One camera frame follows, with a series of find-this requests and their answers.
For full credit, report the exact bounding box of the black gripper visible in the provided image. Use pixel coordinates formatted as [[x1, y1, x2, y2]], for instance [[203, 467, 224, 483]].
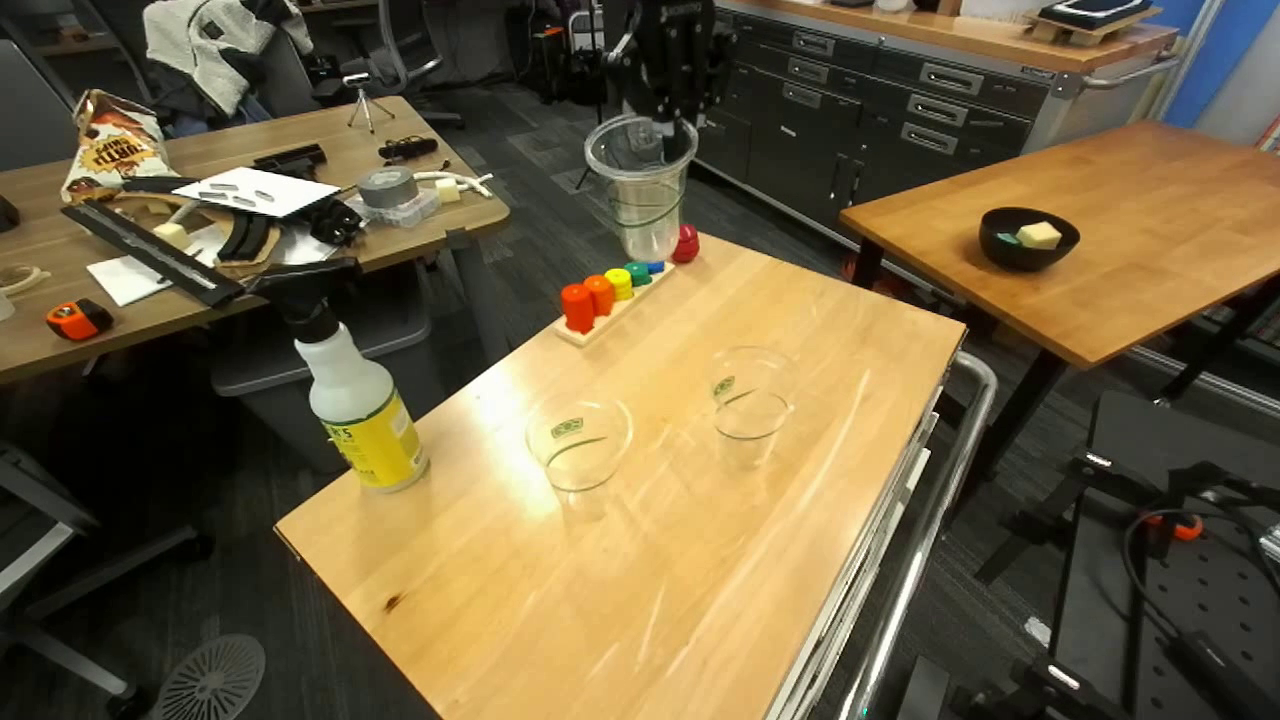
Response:
[[622, 0, 725, 169]]

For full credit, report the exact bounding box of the clear plastic cup green logo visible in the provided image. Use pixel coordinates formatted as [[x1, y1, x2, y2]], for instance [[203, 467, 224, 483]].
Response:
[[591, 131, 694, 268], [526, 395, 635, 525], [579, 112, 699, 253], [706, 340, 800, 474]]

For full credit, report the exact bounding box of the colourful toy block row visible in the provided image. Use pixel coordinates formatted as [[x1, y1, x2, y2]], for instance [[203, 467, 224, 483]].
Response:
[[552, 255, 676, 351]]

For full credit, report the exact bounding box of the orange toy peg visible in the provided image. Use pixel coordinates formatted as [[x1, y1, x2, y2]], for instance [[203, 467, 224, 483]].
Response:
[[579, 273, 622, 319]]

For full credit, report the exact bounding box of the grey drawer cabinet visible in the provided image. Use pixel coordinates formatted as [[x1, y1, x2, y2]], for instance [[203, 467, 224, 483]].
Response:
[[694, 0, 1189, 185]]

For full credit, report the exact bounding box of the black remote control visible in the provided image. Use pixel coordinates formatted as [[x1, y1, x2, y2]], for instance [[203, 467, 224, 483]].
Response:
[[378, 131, 443, 169]]

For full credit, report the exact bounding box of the grey tape roll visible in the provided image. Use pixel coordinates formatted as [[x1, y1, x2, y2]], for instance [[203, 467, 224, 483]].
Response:
[[352, 164, 426, 227]]

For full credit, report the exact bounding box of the black armrest office chair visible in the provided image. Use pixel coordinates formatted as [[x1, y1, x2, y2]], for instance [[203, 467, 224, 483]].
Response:
[[313, 0, 453, 98]]

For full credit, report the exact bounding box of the small tripod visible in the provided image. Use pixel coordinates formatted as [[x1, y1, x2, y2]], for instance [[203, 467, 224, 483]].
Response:
[[336, 63, 406, 137]]

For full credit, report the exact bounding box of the dark grey office chair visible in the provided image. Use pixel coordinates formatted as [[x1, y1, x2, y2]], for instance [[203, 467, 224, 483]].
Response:
[[203, 264, 453, 404]]

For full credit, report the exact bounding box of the small black item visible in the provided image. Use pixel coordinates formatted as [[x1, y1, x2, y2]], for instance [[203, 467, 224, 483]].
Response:
[[302, 196, 367, 253]]

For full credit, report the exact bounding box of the flat black device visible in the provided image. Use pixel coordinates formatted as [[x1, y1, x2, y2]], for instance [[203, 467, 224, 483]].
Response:
[[248, 140, 331, 185]]

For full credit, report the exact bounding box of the yellow food block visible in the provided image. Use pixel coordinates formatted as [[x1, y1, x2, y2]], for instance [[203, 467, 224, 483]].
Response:
[[1014, 218, 1070, 255]]

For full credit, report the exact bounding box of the black bowl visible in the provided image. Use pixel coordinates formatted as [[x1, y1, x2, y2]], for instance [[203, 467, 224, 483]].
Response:
[[975, 206, 1085, 276]]

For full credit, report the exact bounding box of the printed white paper sheet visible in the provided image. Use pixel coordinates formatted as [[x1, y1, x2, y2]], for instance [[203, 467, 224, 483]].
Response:
[[172, 160, 345, 223]]

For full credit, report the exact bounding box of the yellow liquid spray bottle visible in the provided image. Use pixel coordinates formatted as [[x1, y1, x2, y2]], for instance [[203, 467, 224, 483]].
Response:
[[286, 296, 435, 498]]

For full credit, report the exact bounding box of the flat tray with tablet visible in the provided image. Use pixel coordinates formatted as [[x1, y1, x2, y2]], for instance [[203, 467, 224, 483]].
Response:
[[1021, 0, 1170, 53]]

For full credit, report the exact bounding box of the white jacket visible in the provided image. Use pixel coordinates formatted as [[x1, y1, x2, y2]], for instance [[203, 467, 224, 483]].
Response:
[[141, 0, 321, 120]]

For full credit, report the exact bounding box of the square wooden table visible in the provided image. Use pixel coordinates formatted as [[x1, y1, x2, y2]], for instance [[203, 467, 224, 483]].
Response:
[[837, 120, 1280, 474]]

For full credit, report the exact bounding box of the long black bar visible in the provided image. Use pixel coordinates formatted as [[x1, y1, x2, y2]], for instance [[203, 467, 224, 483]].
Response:
[[58, 196, 251, 313]]

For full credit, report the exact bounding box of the printed snack bag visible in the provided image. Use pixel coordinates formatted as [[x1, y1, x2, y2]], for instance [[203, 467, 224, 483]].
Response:
[[58, 86, 181, 208]]

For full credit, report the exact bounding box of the small white paper note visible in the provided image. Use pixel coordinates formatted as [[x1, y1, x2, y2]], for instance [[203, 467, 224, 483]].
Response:
[[83, 253, 181, 313]]

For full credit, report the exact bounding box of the small orange object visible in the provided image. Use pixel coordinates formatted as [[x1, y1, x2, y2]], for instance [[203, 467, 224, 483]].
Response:
[[39, 296, 122, 348]]

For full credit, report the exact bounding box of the grey padded chair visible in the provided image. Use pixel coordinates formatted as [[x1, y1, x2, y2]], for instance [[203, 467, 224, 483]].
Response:
[[0, 31, 81, 172]]

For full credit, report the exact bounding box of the long wooden conference table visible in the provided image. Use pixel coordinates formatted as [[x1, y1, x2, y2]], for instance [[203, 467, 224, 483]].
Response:
[[0, 93, 518, 394]]

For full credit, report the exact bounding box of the white round mesh fan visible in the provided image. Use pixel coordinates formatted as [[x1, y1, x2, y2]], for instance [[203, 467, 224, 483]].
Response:
[[141, 630, 274, 720]]

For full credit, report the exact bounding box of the grey perforated panel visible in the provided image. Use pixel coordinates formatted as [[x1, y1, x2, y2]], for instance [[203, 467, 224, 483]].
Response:
[[915, 385, 1280, 720]]

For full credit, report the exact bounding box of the metal cart handle rail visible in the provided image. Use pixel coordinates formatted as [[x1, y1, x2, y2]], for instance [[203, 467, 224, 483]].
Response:
[[783, 348, 1005, 720]]

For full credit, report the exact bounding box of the orange clamp handle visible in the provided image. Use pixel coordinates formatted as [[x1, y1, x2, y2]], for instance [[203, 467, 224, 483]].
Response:
[[1136, 510, 1212, 554]]

